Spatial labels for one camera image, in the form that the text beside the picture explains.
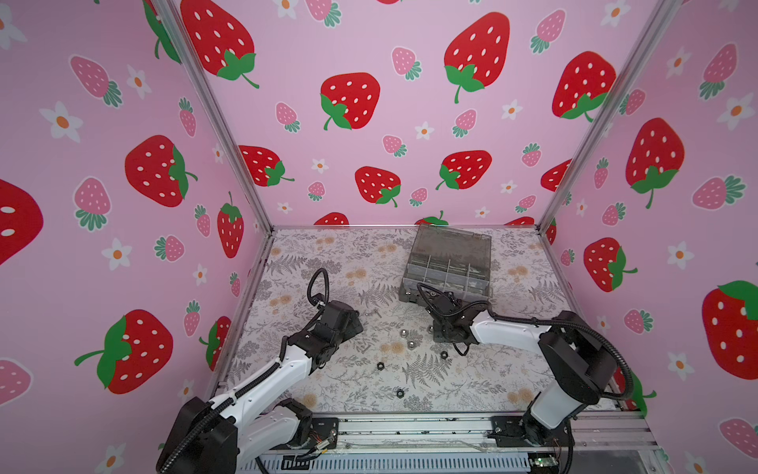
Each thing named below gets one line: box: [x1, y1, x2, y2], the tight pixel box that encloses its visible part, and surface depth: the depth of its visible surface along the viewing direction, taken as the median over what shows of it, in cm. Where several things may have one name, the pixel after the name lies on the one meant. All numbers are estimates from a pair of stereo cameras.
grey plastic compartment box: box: [398, 224, 494, 304], surface depth 114 cm
